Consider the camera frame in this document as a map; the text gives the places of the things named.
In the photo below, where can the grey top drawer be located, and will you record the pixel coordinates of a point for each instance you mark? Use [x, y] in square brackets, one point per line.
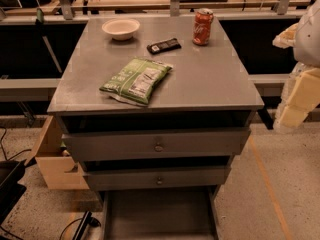
[103, 146]

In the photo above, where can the black power plug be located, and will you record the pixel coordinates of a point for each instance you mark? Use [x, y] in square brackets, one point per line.
[86, 222]

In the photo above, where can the grey drawer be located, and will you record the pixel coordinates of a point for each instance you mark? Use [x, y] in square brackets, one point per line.
[103, 146]
[157, 178]
[160, 214]

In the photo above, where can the grey bottom drawer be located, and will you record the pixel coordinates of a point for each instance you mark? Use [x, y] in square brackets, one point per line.
[160, 214]

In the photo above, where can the white paper bowl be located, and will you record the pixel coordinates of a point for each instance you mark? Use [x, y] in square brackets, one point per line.
[121, 29]

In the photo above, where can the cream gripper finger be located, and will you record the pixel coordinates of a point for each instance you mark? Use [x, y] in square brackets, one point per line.
[286, 38]
[300, 96]

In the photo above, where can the green jalapeno chip bag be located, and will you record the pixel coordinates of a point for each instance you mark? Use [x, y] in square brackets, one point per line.
[135, 82]

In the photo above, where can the black snack bar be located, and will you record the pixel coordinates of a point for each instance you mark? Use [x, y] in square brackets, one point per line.
[163, 46]

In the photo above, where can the grey drawer cabinet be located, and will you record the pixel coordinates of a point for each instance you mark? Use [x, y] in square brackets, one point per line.
[155, 123]

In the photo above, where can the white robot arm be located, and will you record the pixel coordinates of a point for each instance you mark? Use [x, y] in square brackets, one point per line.
[307, 43]

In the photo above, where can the black equipment case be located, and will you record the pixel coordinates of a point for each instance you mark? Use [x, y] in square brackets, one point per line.
[10, 190]

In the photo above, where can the grey middle drawer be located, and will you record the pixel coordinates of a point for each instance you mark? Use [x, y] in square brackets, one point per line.
[157, 178]

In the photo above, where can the orange soda can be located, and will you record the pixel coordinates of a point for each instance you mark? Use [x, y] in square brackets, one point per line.
[202, 26]

